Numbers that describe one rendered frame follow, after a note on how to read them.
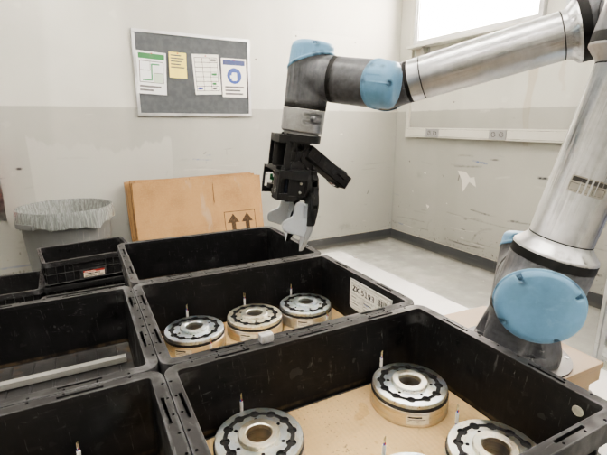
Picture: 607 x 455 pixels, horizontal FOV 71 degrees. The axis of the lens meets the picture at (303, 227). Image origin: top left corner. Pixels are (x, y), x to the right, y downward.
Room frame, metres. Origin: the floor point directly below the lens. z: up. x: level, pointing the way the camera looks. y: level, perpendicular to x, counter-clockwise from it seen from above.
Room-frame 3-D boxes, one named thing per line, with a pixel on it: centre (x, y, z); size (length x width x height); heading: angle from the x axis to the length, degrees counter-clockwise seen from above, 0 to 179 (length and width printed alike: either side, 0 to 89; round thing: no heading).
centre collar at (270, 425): (0.42, 0.05, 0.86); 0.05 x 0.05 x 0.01
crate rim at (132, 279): (0.94, 0.20, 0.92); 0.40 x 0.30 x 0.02; 118
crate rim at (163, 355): (0.67, 0.06, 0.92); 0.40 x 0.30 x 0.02; 118
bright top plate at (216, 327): (0.68, 0.19, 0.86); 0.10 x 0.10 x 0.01
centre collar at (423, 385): (0.52, -0.15, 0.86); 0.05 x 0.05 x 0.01
